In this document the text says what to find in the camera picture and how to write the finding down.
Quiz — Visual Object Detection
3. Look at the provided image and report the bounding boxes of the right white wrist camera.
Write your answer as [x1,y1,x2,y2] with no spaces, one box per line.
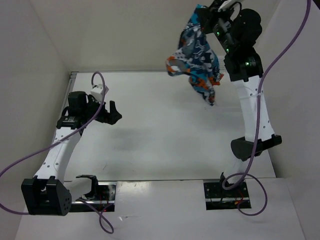
[218,0,243,12]

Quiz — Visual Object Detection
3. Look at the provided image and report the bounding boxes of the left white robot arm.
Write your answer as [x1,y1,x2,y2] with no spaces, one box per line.
[21,85,122,216]

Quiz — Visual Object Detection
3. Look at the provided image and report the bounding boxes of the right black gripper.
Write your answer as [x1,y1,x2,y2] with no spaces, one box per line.
[195,0,235,53]

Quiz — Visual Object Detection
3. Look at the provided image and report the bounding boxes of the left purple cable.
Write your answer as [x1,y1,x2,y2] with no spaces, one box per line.
[0,71,115,234]

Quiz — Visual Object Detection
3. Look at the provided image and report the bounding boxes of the colourful patterned shorts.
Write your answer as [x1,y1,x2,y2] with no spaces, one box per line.
[165,4,224,106]

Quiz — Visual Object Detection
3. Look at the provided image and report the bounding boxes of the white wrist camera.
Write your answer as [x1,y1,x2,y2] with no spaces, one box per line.
[218,0,243,12]
[90,84,109,103]

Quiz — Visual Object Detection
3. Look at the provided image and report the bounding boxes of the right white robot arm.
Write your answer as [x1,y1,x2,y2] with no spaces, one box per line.
[201,0,282,197]

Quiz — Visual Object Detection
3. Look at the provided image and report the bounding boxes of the aluminium table edge rail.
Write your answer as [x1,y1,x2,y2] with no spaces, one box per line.
[64,71,79,107]

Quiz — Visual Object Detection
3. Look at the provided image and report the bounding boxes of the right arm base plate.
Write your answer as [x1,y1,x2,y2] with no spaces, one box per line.
[203,179,252,211]

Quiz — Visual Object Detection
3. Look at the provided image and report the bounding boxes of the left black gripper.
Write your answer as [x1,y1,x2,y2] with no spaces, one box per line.
[82,94,122,125]

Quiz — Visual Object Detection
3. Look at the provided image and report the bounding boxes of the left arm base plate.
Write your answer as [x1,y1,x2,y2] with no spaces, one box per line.
[70,181,117,213]

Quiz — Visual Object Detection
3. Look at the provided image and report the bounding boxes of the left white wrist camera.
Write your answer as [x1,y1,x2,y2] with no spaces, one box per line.
[90,84,109,103]

